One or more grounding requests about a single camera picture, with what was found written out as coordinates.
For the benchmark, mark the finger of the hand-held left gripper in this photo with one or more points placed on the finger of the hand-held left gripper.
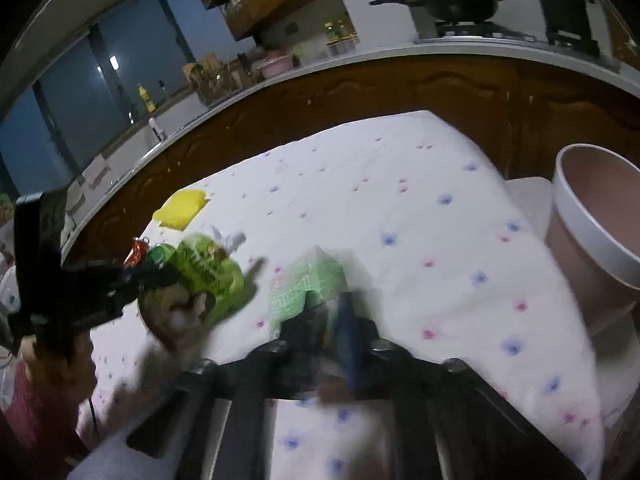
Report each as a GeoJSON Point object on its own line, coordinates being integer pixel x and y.
{"type": "Point", "coordinates": [150, 274]}

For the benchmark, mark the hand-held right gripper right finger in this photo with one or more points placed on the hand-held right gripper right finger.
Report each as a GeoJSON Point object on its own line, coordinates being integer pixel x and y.
{"type": "Point", "coordinates": [347, 345]}

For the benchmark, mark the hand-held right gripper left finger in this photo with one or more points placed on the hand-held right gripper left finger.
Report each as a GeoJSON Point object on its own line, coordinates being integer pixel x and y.
{"type": "Point", "coordinates": [297, 332]}

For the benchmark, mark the crushed red can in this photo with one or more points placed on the crushed red can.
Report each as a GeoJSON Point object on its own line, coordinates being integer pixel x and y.
{"type": "Point", "coordinates": [134, 255]}

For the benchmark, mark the crushed green can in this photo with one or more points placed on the crushed green can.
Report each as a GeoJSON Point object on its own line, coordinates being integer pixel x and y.
{"type": "Point", "coordinates": [165, 317]}

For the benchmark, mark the green drink carton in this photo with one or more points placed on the green drink carton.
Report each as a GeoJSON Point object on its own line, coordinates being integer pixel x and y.
{"type": "Point", "coordinates": [305, 280]}

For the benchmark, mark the green and white snack bag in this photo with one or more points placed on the green and white snack bag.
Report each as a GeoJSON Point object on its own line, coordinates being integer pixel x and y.
{"type": "Point", "coordinates": [210, 270]}

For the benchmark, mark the person's left forearm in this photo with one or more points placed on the person's left forearm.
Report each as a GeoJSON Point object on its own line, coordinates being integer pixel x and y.
{"type": "Point", "coordinates": [30, 425]}

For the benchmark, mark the person's left hand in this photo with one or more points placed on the person's left hand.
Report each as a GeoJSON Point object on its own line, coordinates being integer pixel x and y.
{"type": "Point", "coordinates": [60, 375]}

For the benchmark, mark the hanging dish towel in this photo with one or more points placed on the hanging dish towel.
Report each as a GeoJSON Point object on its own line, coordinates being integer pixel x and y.
{"type": "Point", "coordinates": [100, 172]}
{"type": "Point", "coordinates": [73, 199]}

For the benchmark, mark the yellow cloth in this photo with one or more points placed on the yellow cloth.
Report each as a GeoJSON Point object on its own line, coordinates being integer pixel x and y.
{"type": "Point", "coordinates": [180, 207]}

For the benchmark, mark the white floral tablecloth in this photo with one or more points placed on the white floral tablecloth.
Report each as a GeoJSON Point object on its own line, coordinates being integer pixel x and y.
{"type": "Point", "coordinates": [400, 210]}

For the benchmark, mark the white faucet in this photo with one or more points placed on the white faucet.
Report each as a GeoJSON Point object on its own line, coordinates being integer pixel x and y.
{"type": "Point", "coordinates": [156, 129]}

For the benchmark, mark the large window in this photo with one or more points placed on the large window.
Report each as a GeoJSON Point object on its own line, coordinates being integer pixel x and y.
{"type": "Point", "coordinates": [65, 95]}

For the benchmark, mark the yellow bottle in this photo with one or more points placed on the yellow bottle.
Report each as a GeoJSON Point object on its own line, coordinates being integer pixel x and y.
{"type": "Point", "coordinates": [146, 99]}

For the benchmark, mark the clear soap dispenser bottle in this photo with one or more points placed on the clear soap dispenser bottle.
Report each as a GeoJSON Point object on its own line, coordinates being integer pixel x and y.
{"type": "Point", "coordinates": [161, 91]}

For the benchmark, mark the utensil rack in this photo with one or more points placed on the utensil rack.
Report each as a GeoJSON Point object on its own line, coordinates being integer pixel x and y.
{"type": "Point", "coordinates": [212, 82]}

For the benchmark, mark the white stool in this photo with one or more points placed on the white stool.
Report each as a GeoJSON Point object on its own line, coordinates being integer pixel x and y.
{"type": "Point", "coordinates": [530, 195]}

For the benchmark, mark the pink basin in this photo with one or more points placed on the pink basin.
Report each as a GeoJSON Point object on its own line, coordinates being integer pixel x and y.
{"type": "Point", "coordinates": [275, 66]}

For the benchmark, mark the wooden lower cabinets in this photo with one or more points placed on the wooden lower cabinets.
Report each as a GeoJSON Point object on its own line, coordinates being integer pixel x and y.
{"type": "Point", "coordinates": [375, 90]}

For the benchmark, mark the white kitchen countertop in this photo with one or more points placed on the white kitchen countertop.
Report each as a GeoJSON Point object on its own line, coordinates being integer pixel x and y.
{"type": "Point", "coordinates": [380, 55]}

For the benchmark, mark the condiment bottle set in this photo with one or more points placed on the condiment bottle set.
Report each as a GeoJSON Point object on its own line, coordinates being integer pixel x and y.
{"type": "Point", "coordinates": [340, 35]}

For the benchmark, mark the gas stove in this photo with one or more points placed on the gas stove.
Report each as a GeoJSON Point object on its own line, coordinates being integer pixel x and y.
{"type": "Point", "coordinates": [500, 35]}

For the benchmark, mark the black wok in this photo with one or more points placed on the black wok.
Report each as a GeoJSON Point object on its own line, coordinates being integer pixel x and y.
{"type": "Point", "coordinates": [460, 2]}

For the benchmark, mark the black cooking pot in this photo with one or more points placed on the black cooking pot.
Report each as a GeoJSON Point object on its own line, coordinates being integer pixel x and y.
{"type": "Point", "coordinates": [562, 10]}

